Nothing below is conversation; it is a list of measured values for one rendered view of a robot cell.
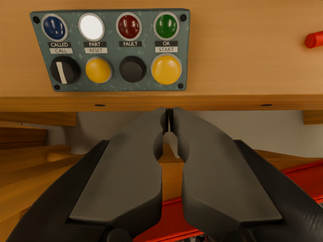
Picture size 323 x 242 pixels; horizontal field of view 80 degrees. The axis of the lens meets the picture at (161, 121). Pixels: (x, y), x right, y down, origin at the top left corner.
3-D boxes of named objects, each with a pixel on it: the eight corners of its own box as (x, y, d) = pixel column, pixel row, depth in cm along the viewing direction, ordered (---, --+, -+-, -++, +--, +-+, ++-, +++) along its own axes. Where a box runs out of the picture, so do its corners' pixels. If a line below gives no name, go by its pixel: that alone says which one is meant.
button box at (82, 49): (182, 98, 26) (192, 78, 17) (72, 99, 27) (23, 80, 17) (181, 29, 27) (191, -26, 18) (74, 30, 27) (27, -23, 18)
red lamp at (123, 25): (141, 40, 19) (139, 32, 17) (118, 40, 19) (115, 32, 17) (141, 21, 19) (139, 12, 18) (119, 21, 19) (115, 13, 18)
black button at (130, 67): (144, 80, 21) (143, 84, 20) (122, 80, 21) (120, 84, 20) (143, 57, 20) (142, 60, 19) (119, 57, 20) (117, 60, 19)
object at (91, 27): (105, 40, 19) (101, 32, 17) (83, 41, 19) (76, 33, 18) (105, 22, 19) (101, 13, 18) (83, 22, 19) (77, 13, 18)
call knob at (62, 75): (81, 81, 21) (77, 85, 20) (57, 81, 21) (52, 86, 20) (75, 57, 20) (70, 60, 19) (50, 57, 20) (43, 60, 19)
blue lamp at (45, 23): (69, 41, 19) (62, 33, 18) (47, 41, 19) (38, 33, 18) (70, 22, 19) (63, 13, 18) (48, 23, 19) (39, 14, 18)
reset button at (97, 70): (112, 80, 21) (109, 84, 20) (90, 80, 21) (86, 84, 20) (109, 57, 20) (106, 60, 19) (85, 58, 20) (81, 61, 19)
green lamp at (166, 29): (177, 39, 19) (179, 31, 17) (155, 40, 19) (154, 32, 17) (177, 21, 19) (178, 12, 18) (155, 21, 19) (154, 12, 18)
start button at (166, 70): (180, 82, 21) (180, 86, 20) (153, 82, 21) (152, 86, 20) (180, 54, 19) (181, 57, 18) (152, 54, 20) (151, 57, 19)
